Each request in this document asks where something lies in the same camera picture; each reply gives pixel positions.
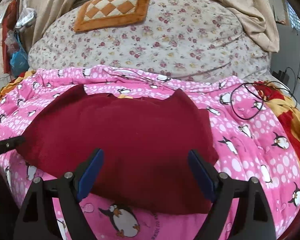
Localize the red hanging cloth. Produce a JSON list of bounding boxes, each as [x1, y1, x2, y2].
[[2, 0, 20, 73]]

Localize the beige curtain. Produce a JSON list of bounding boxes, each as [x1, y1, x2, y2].
[[21, 0, 85, 53], [185, 0, 280, 53]]

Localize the white plastic bag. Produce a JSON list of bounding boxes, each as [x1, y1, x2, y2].
[[15, 7, 37, 29]]

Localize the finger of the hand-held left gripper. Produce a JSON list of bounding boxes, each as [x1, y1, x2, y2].
[[0, 136, 26, 159]]

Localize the black power plugs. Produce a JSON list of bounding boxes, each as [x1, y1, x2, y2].
[[272, 69, 290, 80]]

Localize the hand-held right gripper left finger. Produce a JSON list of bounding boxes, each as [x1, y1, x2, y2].
[[14, 149, 105, 240]]

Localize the floral quilt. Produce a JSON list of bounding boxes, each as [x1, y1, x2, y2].
[[27, 0, 270, 82]]

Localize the black cable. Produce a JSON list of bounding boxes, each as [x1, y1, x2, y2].
[[231, 67, 298, 120]]

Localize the dark red sweater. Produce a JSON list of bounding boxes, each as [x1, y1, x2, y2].
[[17, 84, 219, 215]]

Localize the blue plastic bag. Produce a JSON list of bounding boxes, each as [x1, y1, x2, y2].
[[9, 47, 30, 78]]

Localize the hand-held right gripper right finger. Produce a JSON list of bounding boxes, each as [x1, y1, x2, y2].
[[187, 150, 277, 240]]

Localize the glass block window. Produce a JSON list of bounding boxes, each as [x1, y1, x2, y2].
[[285, 1, 300, 34]]

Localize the orange checkered cushion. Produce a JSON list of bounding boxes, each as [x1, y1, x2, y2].
[[73, 0, 154, 32]]

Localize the pink penguin print blanket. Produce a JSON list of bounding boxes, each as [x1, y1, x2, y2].
[[0, 65, 300, 240]]

